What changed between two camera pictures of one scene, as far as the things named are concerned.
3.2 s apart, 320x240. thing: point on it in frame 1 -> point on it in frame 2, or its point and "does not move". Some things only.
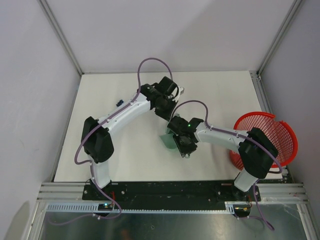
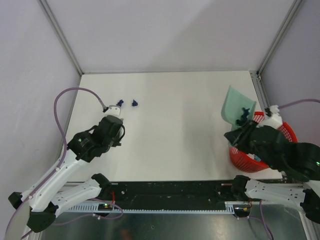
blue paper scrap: [121, 101] does not move
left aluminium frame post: [48, 13] does not move
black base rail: [168, 195] does not move
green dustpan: [168, 139] -> [237, 108]
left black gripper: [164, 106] -> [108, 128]
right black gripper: [184, 151] -> [237, 137]
